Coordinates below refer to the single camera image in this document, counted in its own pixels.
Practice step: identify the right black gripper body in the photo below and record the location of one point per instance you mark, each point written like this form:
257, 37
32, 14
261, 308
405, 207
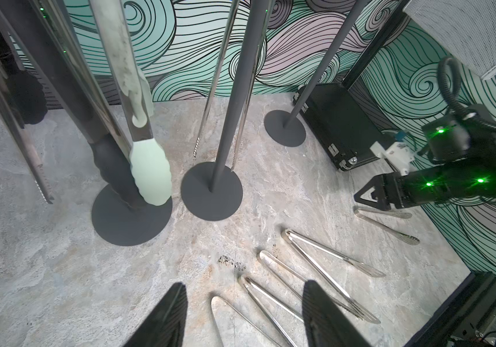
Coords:
460, 180

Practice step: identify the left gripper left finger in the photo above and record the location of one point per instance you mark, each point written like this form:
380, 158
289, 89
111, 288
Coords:
166, 323

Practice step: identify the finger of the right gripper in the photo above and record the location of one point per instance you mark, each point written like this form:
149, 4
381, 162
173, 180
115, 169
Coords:
374, 194

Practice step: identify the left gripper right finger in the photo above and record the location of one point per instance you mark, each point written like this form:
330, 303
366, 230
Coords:
324, 323

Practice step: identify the clear metal tongs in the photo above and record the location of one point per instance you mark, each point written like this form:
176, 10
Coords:
376, 218

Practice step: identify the dark utensil rack stand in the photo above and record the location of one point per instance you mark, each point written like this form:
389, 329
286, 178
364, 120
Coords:
211, 190
285, 128
43, 30

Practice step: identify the green metal tongs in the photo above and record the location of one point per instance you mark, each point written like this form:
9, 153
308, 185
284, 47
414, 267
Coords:
149, 165

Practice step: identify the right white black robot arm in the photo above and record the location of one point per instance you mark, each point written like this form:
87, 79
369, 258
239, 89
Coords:
458, 160

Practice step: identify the black tray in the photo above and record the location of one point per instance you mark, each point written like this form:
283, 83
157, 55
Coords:
341, 126

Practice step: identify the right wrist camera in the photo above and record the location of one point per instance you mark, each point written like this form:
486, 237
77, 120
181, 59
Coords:
391, 147

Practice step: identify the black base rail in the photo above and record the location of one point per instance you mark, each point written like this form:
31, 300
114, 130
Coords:
466, 318

